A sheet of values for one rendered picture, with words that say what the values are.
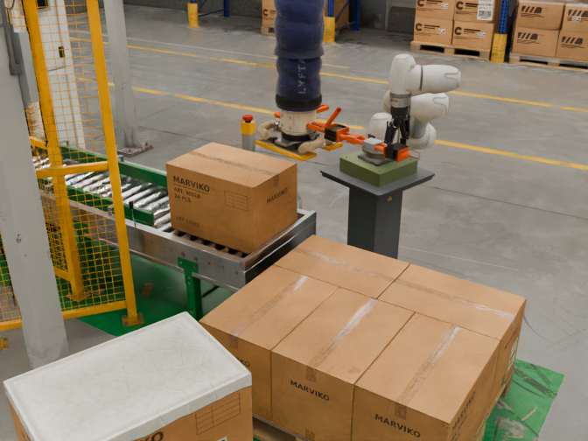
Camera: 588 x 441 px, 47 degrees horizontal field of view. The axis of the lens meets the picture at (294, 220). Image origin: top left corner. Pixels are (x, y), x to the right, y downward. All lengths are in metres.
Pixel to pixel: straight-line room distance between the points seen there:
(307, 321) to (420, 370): 0.57
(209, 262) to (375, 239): 1.11
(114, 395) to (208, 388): 0.27
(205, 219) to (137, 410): 1.89
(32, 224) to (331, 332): 1.45
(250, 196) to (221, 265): 0.40
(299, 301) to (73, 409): 1.48
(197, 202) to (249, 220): 0.35
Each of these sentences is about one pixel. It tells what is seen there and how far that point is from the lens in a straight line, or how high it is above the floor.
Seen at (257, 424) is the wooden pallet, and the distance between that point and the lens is 3.34.
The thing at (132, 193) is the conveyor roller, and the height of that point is 0.53.
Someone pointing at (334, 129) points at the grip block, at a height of 1.28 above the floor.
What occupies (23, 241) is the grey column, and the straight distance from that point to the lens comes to 3.32.
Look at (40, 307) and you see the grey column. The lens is 3.51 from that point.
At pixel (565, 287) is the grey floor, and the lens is 4.67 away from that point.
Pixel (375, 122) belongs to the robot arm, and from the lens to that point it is 3.96.
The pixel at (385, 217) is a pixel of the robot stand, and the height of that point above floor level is 0.49.
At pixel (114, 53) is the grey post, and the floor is 0.93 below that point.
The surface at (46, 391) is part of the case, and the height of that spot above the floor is 1.02.
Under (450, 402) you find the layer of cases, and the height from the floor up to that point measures 0.54.
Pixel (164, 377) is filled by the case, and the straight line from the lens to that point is 2.07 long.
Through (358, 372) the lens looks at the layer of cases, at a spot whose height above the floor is 0.54.
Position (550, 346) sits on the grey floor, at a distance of 4.09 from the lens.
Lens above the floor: 2.32
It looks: 27 degrees down
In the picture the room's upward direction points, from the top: straight up
